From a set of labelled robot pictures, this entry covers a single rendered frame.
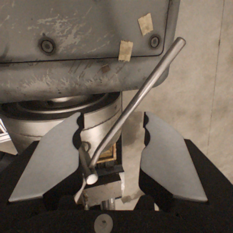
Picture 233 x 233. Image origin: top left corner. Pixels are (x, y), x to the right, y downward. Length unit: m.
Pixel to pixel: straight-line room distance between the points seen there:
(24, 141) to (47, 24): 0.22
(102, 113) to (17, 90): 0.15
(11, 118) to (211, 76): 2.21
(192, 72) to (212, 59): 0.28
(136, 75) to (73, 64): 0.10
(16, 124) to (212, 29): 2.04
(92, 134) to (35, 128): 0.11
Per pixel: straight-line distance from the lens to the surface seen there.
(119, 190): 0.97
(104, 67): 0.22
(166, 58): 0.17
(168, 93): 1.91
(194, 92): 2.19
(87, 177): 0.24
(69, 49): 0.21
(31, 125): 0.29
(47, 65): 0.22
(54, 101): 0.31
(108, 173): 0.92
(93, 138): 0.31
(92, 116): 0.28
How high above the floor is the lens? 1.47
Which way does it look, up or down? 58 degrees down
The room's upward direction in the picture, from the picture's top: 152 degrees clockwise
